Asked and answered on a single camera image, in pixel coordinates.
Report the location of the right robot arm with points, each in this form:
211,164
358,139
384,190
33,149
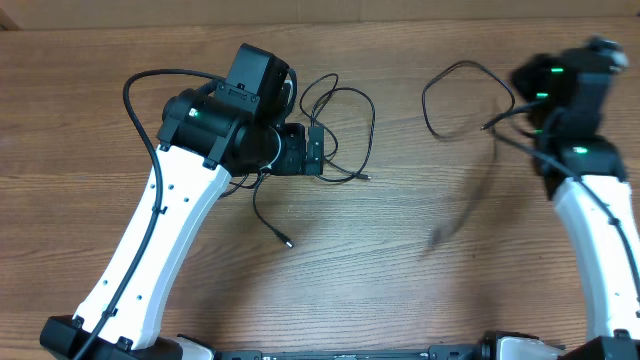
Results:
585,178

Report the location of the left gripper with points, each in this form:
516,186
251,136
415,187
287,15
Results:
296,162

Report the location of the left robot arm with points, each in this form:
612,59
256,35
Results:
231,126

